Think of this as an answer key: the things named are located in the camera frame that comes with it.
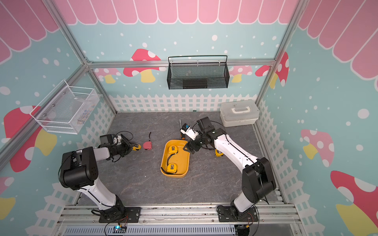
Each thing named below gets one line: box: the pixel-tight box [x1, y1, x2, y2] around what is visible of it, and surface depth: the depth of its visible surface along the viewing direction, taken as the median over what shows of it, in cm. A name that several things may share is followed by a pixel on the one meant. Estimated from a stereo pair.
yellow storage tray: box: [160, 139, 191, 178], surface depth 94 cm
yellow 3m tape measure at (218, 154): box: [215, 148, 224, 157], surface depth 96 cm
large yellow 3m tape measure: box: [132, 143, 142, 151], surface depth 98 cm
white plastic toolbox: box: [219, 99, 260, 127], surface depth 108 cm
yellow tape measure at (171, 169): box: [160, 163, 178, 175], surface depth 89 cm
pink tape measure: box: [142, 131, 153, 150], surface depth 102 cm
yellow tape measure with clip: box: [166, 145, 179, 166], surface depth 99 cm
